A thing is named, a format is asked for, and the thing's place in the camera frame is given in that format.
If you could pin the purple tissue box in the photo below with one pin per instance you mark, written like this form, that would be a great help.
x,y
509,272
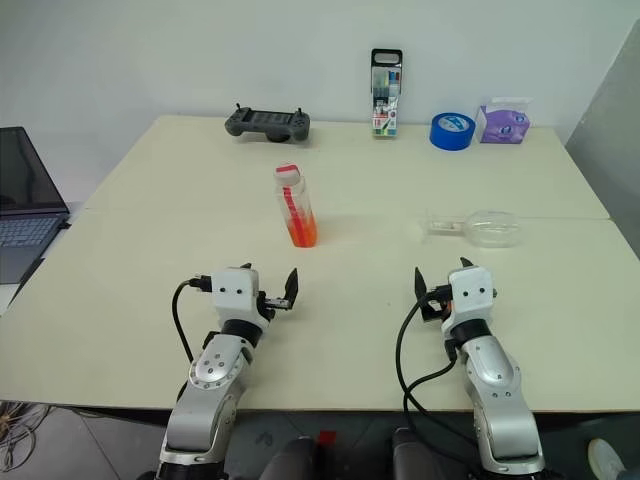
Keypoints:
x,y
502,125

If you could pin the clear wine glass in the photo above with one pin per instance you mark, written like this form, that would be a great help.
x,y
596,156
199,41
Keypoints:
x,y
492,230

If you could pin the grey game controller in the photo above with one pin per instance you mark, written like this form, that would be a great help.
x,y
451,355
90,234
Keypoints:
x,y
265,124

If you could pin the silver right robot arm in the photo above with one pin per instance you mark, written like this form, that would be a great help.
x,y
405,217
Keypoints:
x,y
495,380

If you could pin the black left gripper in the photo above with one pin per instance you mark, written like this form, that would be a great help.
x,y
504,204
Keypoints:
x,y
275,303

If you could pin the marker pen pack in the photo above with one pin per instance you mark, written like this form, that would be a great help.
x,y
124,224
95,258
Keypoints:
x,y
385,105

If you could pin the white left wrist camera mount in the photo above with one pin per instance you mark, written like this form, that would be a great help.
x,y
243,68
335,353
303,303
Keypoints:
x,y
235,290

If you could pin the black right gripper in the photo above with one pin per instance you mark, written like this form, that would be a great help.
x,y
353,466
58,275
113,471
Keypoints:
x,y
431,312

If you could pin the dark grey laptop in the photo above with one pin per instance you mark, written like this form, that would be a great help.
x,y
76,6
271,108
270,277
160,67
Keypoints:
x,y
25,200

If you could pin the orange plastic bottle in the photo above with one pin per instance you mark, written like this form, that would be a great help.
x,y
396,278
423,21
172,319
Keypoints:
x,y
300,220

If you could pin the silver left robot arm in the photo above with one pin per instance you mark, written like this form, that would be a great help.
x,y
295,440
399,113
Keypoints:
x,y
212,370

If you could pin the white shoe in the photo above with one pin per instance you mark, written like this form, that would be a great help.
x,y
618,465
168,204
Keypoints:
x,y
605,460

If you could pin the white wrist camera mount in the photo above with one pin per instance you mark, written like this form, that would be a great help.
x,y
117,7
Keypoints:
x,y
472,295
235,290

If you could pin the grey partition panel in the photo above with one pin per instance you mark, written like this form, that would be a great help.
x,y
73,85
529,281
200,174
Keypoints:
x,y
610,150

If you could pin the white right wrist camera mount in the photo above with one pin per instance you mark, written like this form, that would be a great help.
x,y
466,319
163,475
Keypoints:
x,y
472,295

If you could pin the dark rounded shape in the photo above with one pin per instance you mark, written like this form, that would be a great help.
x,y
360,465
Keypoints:
x,y
292,460
420,455

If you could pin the blue tape roll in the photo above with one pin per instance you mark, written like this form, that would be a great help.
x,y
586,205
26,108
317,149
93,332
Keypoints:
x,y
450,135

